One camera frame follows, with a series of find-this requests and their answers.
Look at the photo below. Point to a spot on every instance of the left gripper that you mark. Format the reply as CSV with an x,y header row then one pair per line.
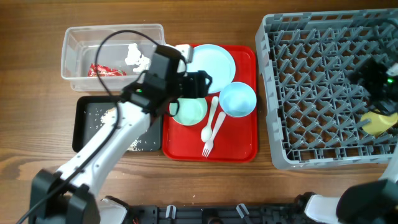
x,y
197,84

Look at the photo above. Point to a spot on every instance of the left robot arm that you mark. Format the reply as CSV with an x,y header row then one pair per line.
x,y
69,195

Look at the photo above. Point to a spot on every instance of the red serving tray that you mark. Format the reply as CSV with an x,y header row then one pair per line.
x,y
236,140

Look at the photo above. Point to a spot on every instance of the light green bowl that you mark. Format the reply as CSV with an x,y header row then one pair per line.
x,y
188,112

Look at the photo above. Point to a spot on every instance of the grey dishwasher rack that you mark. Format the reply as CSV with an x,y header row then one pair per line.
x,y
313,111

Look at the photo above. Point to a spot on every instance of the black plastic tray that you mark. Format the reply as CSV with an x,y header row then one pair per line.
x,y
77,143

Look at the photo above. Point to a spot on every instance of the light blue bowl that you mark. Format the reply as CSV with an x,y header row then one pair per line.
x,y
238,99

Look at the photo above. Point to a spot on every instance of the food scraps rice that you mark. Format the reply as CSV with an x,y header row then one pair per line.
x,y
97,114

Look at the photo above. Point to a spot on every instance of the yellow plastic cup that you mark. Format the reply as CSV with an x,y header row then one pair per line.
x,y
378,123

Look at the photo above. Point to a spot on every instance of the light blue plate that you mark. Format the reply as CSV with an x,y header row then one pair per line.
x,y
216,62

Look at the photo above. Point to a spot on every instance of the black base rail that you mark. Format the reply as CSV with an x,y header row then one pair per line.
x,y
265,214

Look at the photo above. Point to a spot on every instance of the white napkin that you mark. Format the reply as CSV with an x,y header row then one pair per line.
x,y
136,59

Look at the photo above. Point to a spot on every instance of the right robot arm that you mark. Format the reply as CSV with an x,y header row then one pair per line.
x,y
373,202

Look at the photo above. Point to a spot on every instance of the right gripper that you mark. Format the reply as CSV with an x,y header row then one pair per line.
x,y
372,66

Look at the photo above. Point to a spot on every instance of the white plastic spoon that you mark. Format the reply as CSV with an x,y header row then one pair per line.
x,y
207,130

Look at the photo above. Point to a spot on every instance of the clear plastic waste bin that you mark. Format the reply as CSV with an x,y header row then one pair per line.
x,y
81,43

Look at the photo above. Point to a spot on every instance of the white plastic fork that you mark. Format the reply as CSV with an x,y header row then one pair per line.
x,y
210,143

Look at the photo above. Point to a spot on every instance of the red snack wrapper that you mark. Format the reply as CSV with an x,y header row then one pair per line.
x,y
104,71

